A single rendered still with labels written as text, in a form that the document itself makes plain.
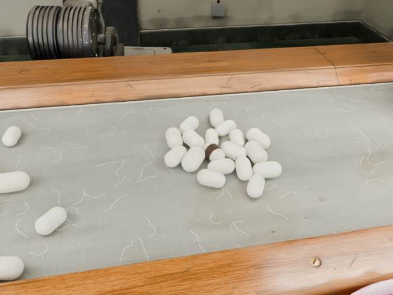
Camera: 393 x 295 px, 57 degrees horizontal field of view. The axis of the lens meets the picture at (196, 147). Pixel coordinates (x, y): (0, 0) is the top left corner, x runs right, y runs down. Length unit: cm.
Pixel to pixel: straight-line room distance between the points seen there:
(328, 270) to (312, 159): 18
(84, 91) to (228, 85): 22
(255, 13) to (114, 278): 250
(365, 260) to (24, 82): 50
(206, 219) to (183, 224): 3
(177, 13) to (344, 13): 124
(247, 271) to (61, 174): 25
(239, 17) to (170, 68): 209
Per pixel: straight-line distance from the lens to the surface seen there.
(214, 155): 44
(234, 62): 64
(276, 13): 278
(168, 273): 32
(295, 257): 35
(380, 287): 35
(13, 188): 44
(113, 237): 38
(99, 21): 85
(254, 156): 45
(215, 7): 257
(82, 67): 63
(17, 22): 260
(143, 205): 41
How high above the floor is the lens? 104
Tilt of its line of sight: 39 degrees down
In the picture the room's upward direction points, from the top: 3 degrees clockwise
